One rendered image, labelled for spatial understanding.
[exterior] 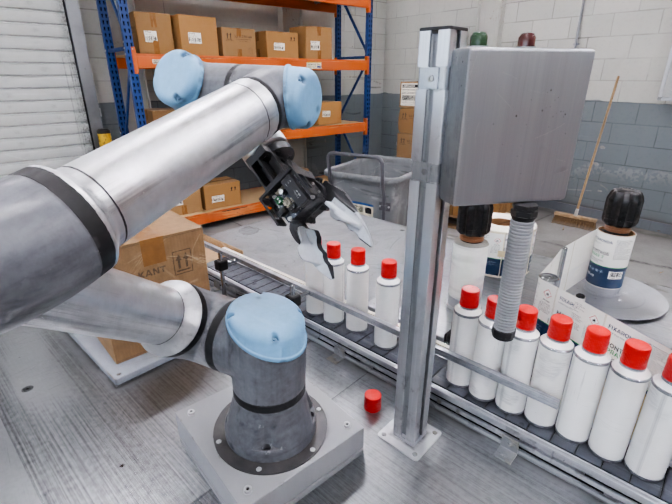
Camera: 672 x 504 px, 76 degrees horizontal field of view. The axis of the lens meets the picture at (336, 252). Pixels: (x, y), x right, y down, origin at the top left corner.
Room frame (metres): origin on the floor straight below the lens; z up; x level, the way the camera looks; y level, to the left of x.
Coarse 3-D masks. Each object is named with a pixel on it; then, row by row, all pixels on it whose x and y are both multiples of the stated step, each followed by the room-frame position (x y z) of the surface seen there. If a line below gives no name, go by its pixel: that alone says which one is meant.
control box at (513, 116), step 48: (480, 48) 0.54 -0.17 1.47; (528, 48) 0.56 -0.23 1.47; (576, 48) 0.57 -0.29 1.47; (480, 96) 0.54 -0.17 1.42; (528, 96) 0.56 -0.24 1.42; (576, 96) 0.57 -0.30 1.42; (480, 144) 0.55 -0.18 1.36; (528, 144) 0.56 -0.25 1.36; (480, 192) 0.55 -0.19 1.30; (528, 192) 0.56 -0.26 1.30
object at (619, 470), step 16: (224, 272) 1.21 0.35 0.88; (240, 272) 1.21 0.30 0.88; (256, 272) 1.21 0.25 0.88; (256, 288) 1.10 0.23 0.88; (272, 288) 1.10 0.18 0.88; (288, 288) 1.10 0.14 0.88; (304, 304) 1.01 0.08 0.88; (320, 320) 0.93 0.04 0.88; (352, 336) 0.86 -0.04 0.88; (368, 336) 0.86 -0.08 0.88; (384, 352) 0.79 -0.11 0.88; (448, 384) 0.69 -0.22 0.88; (512, 416) 0.60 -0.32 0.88; (544, 432) 0.56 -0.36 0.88; (560, 448) 0.53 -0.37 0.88; (576, 448) 0.53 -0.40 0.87; (592, 464) 0.50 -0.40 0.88; (608, 464) 0.50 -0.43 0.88; (624, 464) 0.50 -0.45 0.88; (624, 480) 0.47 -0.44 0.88; (640, 480) 0.47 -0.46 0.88; (656, 496) 0.44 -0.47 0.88
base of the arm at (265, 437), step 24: (240, 408) 0.52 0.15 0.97; (264, 408) 0.50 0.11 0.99; (288, 408) 0.51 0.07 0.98; (312, 408) 0.58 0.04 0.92; (240, 432) 0.51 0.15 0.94; (264, 432) 0.50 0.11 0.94; (288, 432) 0.51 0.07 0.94; (312, 432) 0.54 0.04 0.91; (240, 456) 0.50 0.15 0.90; (264, 456) 0.49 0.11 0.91; (288, 456) 0.50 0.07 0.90
